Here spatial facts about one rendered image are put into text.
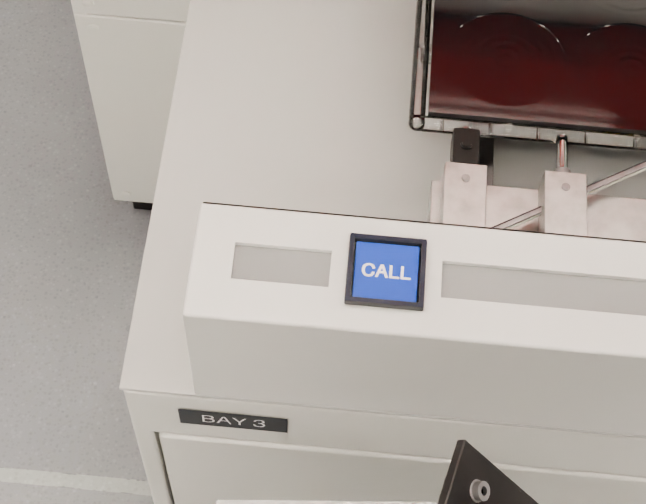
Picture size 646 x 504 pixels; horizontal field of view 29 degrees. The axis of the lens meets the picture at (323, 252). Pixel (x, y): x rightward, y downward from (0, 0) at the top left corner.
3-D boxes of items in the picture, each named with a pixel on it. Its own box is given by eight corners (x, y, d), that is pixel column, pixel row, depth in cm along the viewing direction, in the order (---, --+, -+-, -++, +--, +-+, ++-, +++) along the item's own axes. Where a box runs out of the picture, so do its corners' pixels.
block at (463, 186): (441, 180, 103) (445, 159, 101) (482, 183, 103) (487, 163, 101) (437, 264, 99) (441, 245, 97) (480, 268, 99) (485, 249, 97)
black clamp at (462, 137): (450, 141, 105) (454, 123, 103) (476, 144, 105) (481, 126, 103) (449, 176, 103) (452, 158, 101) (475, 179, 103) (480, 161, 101)
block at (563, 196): (538, 188, 103) (544, 168, 101) (579, 192, 103) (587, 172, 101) (538, 273, 99) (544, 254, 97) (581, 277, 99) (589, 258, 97)
